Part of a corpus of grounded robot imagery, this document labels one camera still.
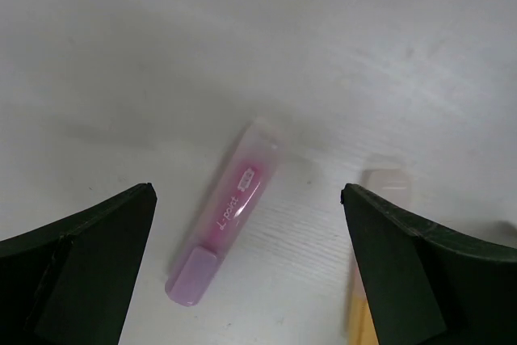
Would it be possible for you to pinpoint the orange highlighter marker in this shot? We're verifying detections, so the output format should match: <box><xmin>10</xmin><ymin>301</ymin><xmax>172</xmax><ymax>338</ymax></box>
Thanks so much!
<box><xmin>347</xmin><ymin>168</ymin><xmax>411</xmax><ymax>345</ymax></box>

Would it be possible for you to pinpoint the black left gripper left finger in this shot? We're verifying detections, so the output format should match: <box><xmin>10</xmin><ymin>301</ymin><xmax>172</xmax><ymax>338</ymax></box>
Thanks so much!
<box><xmin>1</xmin><ymin>183</ymin><xmax>157</xmax><ymax>344</ymax></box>

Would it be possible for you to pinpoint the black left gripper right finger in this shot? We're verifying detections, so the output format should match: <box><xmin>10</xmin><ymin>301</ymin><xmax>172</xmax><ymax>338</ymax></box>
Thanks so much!
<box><xmin>341</xmin><ymin>183</ymin><xmax>516</xmax><ymax>344</ymax></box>

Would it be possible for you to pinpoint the purple highlighter marker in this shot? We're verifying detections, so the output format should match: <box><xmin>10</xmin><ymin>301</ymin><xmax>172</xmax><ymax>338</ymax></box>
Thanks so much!
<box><xmin>165</xmin><ymin>120</ymin><xmax>282</xmax><ymax>307</ymax></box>

